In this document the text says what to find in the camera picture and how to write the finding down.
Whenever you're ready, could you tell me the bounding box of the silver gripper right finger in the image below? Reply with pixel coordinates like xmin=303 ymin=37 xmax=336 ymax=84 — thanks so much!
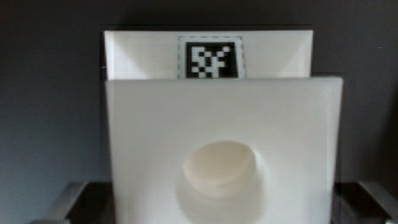
xmin=360 ymin=182 xmax=398 ymax=224

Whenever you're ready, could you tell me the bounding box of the white lamp base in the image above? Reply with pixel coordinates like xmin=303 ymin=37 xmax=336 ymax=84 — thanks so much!
xmin=105 ymin=30 xmax=344 ymax=224

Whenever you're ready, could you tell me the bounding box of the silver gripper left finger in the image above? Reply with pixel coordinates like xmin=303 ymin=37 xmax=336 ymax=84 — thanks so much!
xmin=33 ymin=182 xmax=88 ymax=224

